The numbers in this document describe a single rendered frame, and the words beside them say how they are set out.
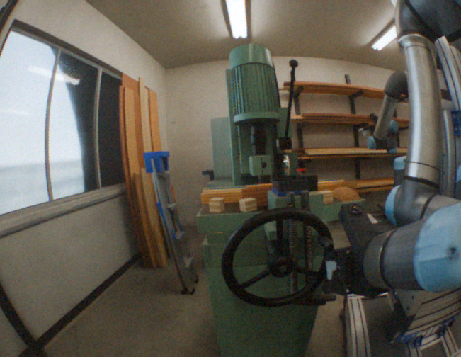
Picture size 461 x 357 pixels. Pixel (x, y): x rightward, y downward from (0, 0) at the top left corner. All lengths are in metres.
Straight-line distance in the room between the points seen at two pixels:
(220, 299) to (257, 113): 0.68
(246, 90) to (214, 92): 2.56
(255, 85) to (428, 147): 0.59
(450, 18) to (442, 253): 0.36
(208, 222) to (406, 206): 0.54
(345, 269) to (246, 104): 0.59
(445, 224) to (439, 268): 0.03
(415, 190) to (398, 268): 0.16
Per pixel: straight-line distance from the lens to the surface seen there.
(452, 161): 0.82
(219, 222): 0.64
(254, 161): 0.73
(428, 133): 0.36
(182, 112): 3.34
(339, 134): 3.41
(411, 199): 0.34
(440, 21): 0.44
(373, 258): 0.26
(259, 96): 0.73
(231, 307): 0.82
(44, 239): 1.54
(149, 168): 1.51
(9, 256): 1.42
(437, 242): 0.18
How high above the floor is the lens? 1.07
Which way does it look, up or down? 6 degrees down
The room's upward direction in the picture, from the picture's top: 4 degrees counter-clockwise
